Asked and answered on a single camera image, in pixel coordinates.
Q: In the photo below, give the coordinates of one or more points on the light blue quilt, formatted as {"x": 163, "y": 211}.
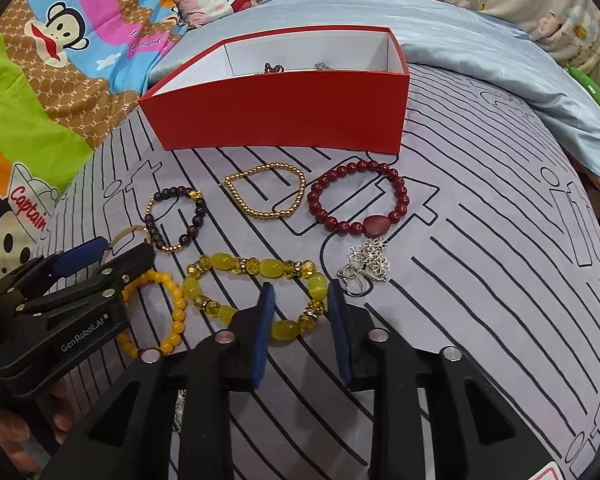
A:
{"x": 455, "y": 35}

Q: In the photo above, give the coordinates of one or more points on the thin gold bangle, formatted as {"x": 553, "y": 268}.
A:
{"x": 125, "y": 230}

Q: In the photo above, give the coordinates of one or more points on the cartoon monkey blanket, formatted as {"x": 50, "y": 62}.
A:
{"x": 55, "y": 85}

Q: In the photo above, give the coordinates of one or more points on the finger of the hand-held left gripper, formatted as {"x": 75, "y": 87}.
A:
{"x": 130, "y": 262}
{"x": 80, "y": 255}

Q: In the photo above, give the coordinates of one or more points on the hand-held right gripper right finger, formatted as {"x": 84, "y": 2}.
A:
{"x": 339, "y": 335}

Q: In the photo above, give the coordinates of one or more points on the silver wristwatch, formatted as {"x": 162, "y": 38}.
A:
{"x": 323, "y": 65}

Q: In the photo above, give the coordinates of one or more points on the red jewelry box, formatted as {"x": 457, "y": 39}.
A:
{"x": 280, "y": 110}

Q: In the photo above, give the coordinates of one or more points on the person's left hand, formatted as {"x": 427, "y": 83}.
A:
{"x": 57, "y": 410}

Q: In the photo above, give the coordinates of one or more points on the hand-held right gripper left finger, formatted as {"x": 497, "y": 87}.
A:
{"x": 261, "y": 332}

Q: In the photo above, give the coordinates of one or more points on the grey striped bed sheet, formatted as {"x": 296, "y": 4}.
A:
{"x": 480, "y": 260}

